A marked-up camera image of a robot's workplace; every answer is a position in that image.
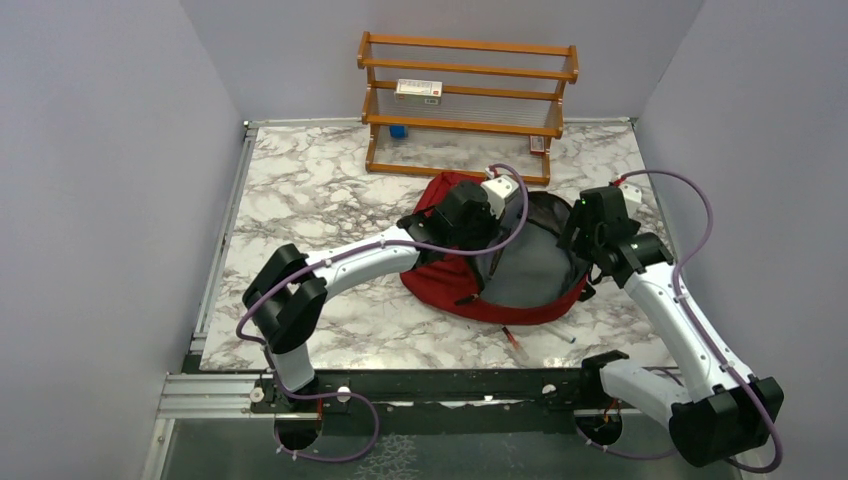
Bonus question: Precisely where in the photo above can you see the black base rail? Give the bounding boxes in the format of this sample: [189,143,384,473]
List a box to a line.
[158,367,684,439]

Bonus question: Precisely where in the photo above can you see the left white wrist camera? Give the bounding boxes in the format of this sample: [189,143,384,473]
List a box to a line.
[480,168,520,219]

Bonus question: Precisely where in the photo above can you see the white box on shelf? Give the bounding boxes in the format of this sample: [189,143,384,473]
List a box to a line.
[394,79,443,106]

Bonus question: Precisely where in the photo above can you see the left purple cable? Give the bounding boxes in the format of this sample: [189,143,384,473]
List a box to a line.
[235,162,531,463]

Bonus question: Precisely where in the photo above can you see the small red white box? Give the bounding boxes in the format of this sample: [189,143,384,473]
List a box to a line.
[528,135,547,156]

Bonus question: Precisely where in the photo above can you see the wooden three-tier shelf rack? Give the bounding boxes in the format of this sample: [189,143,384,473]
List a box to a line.
[356,31,580,185]

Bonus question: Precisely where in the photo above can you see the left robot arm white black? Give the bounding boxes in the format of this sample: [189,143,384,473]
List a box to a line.
[242,175,527,411]

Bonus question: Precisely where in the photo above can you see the red pen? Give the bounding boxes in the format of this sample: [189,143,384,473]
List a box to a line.
[501,325,528,361]

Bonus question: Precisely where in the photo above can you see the clear pen blue cap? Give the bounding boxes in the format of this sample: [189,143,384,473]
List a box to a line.
[546,324,576,344]

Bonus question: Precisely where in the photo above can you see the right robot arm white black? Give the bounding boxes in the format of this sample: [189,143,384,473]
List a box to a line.
[559,185,784,467]

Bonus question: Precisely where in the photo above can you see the red student backpack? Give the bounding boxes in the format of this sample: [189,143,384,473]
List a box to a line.
[400,172,594,325]

